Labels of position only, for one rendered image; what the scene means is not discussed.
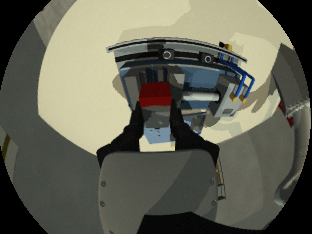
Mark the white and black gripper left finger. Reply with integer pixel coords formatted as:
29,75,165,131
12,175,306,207
96,101,144,169

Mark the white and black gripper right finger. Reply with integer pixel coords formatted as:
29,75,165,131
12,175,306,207
169,99,220,167

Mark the grey flat bar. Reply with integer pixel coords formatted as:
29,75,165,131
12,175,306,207
158,67,164,82
140,68,148,83

